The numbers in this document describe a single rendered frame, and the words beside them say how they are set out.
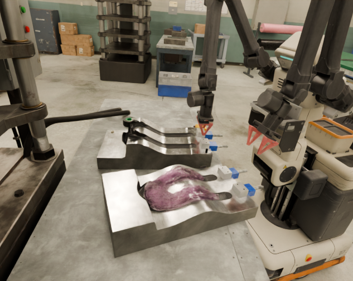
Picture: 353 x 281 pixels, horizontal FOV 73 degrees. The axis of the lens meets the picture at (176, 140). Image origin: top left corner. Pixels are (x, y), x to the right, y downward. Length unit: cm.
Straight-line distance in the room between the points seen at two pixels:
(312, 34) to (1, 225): 115
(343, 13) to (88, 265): 105
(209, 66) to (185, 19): 643
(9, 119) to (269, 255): 142
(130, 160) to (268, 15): 682
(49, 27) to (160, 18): 300
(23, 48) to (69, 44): 678
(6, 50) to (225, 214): 92
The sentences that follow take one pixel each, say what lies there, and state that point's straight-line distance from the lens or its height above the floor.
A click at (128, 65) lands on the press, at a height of 35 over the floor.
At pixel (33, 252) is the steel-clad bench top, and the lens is 86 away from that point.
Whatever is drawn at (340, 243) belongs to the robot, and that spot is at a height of 27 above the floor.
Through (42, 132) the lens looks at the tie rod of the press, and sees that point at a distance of 119.
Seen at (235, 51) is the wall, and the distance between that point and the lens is 776.
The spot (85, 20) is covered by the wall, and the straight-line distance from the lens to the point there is 799.
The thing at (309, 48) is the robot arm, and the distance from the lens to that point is 90.
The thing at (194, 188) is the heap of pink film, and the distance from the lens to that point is 82.
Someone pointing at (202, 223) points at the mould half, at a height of 84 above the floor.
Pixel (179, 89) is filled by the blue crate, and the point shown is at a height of 15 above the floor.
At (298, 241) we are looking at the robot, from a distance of 170.
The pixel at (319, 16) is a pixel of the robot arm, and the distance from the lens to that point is 89.
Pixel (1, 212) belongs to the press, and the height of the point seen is 79.
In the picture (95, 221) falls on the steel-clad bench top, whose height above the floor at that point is 80.
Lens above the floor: 144
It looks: 29 degrees down
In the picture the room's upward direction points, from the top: 5 degrees clockwise
